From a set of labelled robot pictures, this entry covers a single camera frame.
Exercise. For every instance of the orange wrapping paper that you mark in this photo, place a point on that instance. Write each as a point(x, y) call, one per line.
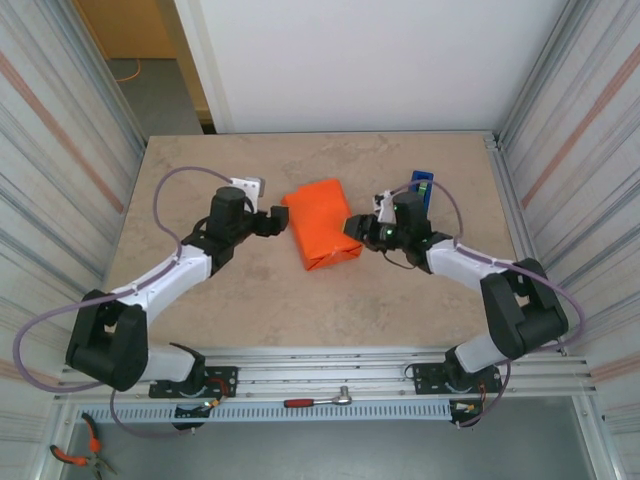
point(320, 225)

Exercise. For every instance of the blue tape dispenser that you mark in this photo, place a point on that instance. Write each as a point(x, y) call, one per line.
point(421, 175)

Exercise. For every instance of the short aluminium table rail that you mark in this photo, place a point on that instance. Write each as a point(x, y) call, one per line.
point(507, 200)

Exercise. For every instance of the long aluminium table rail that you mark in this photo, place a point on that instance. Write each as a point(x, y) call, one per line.
point(325, 372)

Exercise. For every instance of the yellow power connector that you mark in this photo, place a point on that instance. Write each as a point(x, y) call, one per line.
point(216, 402)
point(471, 408)

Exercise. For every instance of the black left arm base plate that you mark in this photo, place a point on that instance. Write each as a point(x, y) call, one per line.
point(227, 374)

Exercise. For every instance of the white door frame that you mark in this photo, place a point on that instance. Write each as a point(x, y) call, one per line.
point(207, 75)

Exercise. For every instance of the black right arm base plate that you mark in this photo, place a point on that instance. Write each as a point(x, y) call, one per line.
point(425, 380)

